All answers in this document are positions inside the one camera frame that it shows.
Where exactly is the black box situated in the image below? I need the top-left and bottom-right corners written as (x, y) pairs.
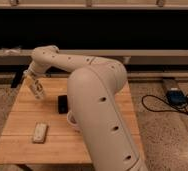
top-left (58, 95), bottom-right (68, 114)

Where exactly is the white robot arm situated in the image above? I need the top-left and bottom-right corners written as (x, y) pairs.
top-left (26, 46), bottom-right (148, 171)

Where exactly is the blue device on floor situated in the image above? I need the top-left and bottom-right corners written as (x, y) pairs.
top-left (166, 90), bottom-right (186, 106)

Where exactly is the white cup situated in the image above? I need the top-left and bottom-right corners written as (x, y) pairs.
top-left (67, 111), bottom-right (80, 132)

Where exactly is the wooden board table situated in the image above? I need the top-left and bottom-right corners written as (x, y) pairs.
top-left (0, 77), bottom-right (146, 166)

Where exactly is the beige rectangular block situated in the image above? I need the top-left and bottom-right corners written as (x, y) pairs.
top-left (32, 123), bottom-right (48, 143)

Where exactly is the long metal rail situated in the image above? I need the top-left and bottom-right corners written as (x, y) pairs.
top-left (0, 49), bottom-right (188, 65)

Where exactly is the black cable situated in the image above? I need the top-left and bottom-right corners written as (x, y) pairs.
top-left (141, 79), bottom-right (188, 168)

